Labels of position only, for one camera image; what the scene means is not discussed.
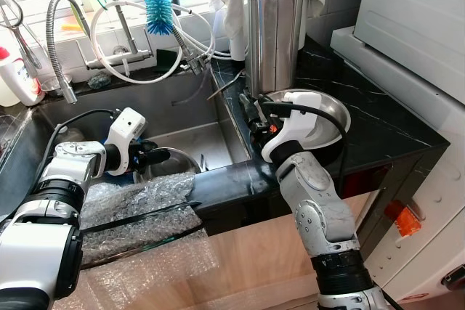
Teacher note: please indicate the large steel plate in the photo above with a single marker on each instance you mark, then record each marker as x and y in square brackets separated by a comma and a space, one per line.
[330, 114]

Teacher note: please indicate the shiny steel bowl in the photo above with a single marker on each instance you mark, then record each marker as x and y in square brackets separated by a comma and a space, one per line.
[178, 165]

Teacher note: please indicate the white washing machine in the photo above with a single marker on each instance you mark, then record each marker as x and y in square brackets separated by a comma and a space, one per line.
[443, 179]

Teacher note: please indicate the small steel cup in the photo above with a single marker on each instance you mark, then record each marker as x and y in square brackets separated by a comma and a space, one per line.
[57, 81]

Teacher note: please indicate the white red detergent bottle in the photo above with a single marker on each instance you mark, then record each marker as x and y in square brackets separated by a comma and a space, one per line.
[20, 81]

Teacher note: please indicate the stainless steel sink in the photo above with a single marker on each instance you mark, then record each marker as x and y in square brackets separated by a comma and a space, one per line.
[211, 136]

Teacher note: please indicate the chrome flexible gooseneck faucet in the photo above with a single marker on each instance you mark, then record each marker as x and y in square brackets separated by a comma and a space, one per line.
[53, 41]

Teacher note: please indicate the clear plastic bottle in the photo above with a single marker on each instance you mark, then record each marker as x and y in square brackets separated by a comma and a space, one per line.
[67, 134]

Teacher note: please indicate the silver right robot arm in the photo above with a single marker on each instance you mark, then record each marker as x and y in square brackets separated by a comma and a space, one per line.
[320, 208]

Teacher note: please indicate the black plastic piece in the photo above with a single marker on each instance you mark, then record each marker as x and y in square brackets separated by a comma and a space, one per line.
[167, 61]

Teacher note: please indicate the wooden base cabinet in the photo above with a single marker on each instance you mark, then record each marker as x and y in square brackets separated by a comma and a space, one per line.
[254, 252]

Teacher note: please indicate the thin brown chopstick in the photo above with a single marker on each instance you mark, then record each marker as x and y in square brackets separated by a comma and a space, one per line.
[225, 86]

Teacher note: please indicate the white ribbed panel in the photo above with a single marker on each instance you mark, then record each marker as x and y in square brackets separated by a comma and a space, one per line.
[414, 19]

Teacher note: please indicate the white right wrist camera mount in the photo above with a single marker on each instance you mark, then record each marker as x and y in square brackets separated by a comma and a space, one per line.
[298, 128]

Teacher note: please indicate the grey blue scouring pad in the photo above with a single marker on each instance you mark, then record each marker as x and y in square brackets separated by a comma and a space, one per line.
[99, 79]

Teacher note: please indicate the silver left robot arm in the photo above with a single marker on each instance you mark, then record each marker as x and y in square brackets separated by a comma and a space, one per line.
[43, 237]

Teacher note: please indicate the dark metal utensil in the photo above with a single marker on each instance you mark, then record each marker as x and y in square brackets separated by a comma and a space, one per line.
[203, 162]

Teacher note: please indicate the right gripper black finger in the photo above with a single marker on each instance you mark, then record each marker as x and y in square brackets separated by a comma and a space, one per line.
[249, 107]

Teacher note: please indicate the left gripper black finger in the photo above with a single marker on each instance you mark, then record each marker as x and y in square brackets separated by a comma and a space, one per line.
[160, 157]

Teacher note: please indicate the chrome spring neck faucet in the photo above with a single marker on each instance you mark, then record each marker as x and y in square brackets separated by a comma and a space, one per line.
[127, 34]

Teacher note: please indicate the orange plastic clip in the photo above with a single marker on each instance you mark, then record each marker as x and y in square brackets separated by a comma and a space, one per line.
[402, 219]

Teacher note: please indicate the clear bubble wrap sheet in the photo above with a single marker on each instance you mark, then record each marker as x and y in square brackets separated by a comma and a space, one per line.
[138, 201]

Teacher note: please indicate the stainless steel knife block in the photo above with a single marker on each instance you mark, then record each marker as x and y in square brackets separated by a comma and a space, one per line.
[272, 41]

